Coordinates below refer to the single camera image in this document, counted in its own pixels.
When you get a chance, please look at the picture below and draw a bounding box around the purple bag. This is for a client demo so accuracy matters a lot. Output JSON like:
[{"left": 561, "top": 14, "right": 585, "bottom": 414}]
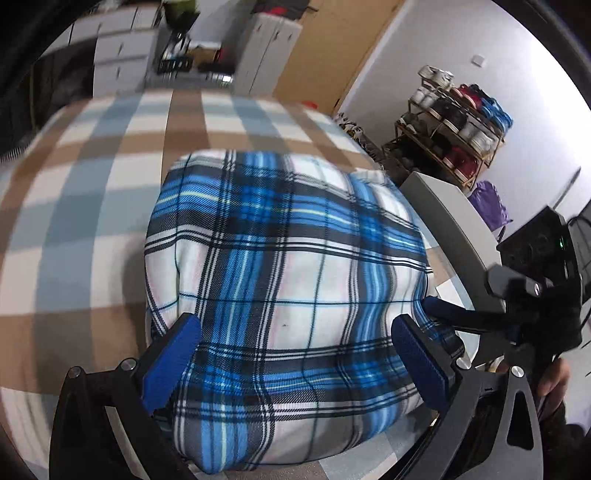
[{"left": 468, "top": 180, "right": 513, "bottom": 229}]

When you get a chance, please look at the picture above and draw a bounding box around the white desk with drawers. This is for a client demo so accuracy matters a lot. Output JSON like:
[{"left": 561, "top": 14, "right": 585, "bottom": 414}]
[{"left": 67, "top": 4, "right": 160, "bottom": 95}]

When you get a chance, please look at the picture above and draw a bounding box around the brown checked blanket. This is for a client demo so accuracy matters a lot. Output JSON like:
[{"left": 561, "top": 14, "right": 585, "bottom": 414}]
[{"left": 0, "top": 88, "right": 467, "bottom": 480}]

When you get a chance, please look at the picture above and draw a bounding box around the grey table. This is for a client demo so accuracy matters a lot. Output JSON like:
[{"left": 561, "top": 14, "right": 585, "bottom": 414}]
[{"left": 399, "top": 171, "right": 509, "bottom": 365}]

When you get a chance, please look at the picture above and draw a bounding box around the wooden door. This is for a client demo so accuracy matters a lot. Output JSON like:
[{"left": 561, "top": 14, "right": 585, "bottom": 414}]
[{"left": 272, "top": 0, "right": 407, "bottom": 116}]

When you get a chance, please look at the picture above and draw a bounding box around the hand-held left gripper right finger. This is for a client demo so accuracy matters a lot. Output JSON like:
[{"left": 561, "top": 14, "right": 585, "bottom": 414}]
[{"left": 390, "top": 314, "right": 546, "bottom": 480}]

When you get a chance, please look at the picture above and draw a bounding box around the person's right forearm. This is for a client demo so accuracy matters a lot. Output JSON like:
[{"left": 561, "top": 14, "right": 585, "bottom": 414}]
[{"left": 538, "top": 392, "right": 591, "bottom": 480}]

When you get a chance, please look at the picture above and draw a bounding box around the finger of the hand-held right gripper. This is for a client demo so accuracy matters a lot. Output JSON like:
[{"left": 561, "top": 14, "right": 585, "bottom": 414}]
[
  {"left": 475, "top": 339, "right": 536, "bottom": 372},
  {"left": 421, "top": 294, "right": 519, "bottom": 335}
]

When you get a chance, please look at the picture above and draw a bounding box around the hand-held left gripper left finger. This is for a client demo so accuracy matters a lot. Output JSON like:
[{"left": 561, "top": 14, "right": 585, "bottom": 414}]
[{"left": 47, "top": 312, "right": 203, "bottom": 480}]

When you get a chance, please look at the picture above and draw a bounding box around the green bag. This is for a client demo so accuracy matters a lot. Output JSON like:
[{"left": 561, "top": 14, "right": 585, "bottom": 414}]
[{"left": 161, "top": 0, "right": 201, "bottom": 24}]

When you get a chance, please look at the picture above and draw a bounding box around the wooden shoe rack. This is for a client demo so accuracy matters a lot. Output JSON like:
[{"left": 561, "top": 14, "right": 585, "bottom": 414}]
[{"left": 381, "top": 65, "right": 514, "bottom": 192}]

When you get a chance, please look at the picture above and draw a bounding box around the white cabinet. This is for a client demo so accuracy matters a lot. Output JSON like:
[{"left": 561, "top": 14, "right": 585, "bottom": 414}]
[{"left": 233, "top": 10, "right": 303, "bottom": 97}]

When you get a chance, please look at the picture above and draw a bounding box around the person's right hand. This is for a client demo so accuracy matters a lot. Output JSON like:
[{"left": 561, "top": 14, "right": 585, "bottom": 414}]
[{"left": 536, "top": 357, "right": 571, "bottom": 398}]

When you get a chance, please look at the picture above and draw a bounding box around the blue plaid garment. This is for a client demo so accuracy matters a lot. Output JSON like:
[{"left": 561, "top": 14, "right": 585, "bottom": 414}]
[{"left": 144, "top": 150, "right": 462, "bottom": 476}]

